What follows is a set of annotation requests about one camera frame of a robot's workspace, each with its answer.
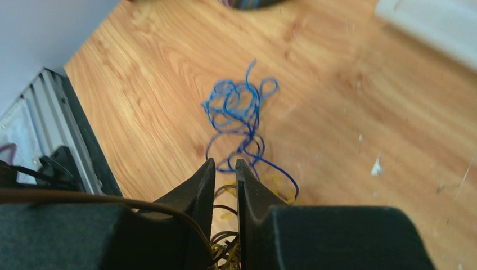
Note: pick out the white plastic bin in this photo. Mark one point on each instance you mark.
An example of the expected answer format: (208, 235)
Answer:
(448, 26)

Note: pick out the plaid flannel shirt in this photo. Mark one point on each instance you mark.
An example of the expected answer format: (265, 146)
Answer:
(249, 4)

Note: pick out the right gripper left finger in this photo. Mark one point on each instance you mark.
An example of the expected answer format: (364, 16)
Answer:
(53, 229)

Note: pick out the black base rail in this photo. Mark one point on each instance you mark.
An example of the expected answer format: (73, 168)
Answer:
(47, 142)

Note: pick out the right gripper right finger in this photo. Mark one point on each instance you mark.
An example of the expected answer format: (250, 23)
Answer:
(276, 235)

